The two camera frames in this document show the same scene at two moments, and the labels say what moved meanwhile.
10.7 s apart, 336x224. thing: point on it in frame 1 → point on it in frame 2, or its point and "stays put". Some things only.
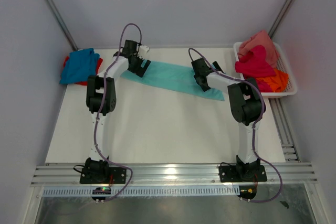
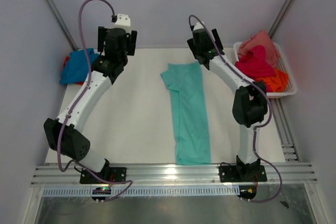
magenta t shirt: (253, 65) stays put
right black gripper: (218, 66) → (190, 43)
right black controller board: (247, 191) stays put
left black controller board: (101, 190) stays put
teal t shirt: (176, 76) → (185, 80)
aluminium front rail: (198, 174) stays put
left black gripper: (142, 69) → (133, 41)
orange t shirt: (278, 83) stays put
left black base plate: (103, 176) stays put
